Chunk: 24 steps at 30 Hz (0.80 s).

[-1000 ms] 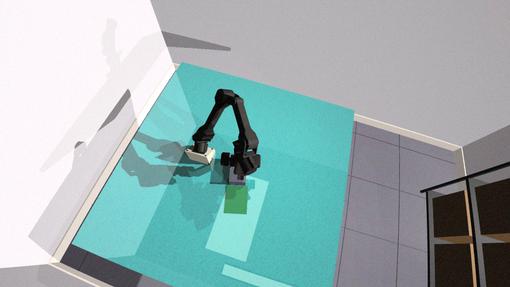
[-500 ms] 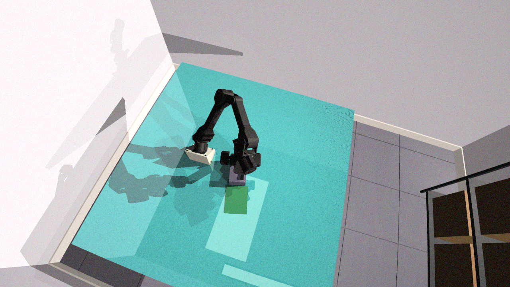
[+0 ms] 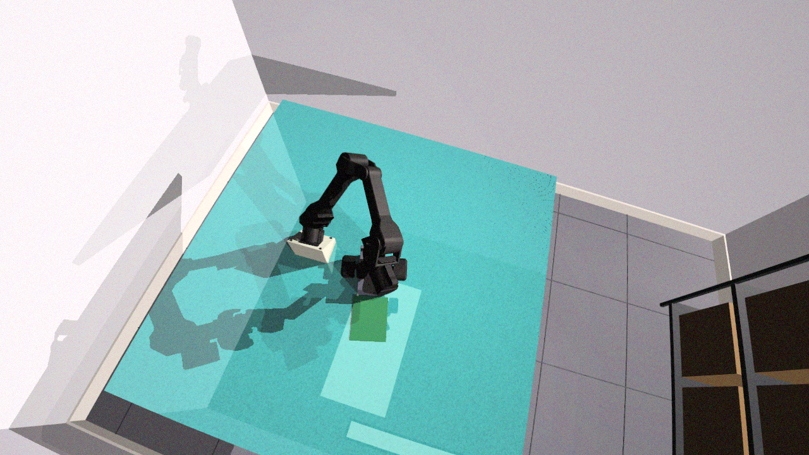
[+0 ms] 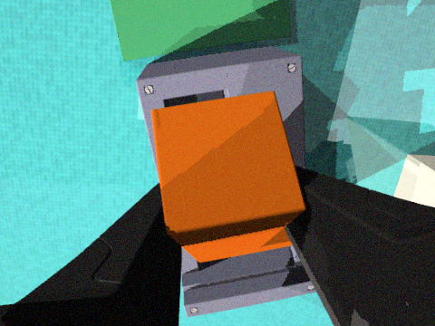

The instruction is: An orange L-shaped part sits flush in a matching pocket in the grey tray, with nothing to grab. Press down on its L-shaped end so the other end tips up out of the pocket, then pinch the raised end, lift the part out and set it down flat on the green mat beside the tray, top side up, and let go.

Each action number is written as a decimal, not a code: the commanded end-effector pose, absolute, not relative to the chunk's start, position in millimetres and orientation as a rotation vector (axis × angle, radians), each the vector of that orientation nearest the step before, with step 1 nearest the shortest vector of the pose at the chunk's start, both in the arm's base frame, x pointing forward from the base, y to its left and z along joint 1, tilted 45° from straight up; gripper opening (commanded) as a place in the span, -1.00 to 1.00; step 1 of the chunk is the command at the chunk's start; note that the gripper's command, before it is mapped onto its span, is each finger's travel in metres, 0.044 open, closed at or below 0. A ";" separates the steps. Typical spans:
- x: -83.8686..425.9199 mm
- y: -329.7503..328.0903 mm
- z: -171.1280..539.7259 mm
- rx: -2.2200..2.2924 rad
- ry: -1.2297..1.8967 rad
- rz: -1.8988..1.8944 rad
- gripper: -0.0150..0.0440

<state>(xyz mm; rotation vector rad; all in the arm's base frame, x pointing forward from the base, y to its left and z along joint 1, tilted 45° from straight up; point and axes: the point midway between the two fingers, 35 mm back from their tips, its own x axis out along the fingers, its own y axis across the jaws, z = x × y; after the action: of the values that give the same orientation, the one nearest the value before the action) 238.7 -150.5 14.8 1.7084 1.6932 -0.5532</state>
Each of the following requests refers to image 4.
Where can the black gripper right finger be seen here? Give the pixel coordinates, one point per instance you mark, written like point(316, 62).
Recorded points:
point(370, 256)

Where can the orange block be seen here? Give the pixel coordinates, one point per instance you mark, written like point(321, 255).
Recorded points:
point(228, 176)

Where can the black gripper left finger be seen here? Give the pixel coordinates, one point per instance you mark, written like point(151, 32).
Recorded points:
point(129, 276)

